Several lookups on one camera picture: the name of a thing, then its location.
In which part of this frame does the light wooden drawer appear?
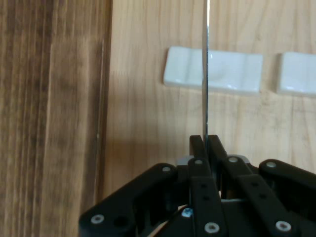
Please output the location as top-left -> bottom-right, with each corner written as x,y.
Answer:
95,0 -> 316,205

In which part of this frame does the silver table knife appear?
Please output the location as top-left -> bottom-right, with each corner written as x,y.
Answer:
201,0 -> 211,158

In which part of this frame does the plain white ceramic rest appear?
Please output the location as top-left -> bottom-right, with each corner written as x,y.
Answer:
276,51 -> 316,98

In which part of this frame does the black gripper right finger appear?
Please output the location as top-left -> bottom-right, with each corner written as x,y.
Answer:
207,134 -> 316,237

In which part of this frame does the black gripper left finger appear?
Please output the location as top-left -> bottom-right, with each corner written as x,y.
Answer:
79,135 -> 228,237

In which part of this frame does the white ceramic rest with dimple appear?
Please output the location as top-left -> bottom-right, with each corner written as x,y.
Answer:
162,46 -> 264,97

